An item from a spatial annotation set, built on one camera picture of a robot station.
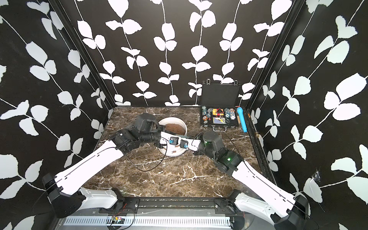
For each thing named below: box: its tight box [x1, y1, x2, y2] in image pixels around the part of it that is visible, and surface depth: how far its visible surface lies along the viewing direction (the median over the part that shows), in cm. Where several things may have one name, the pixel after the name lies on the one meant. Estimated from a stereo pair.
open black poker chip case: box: [200, 79, 242, 132], surface depth 113 cm
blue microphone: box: [236, 106, 248, 133], surface depth 113 cm
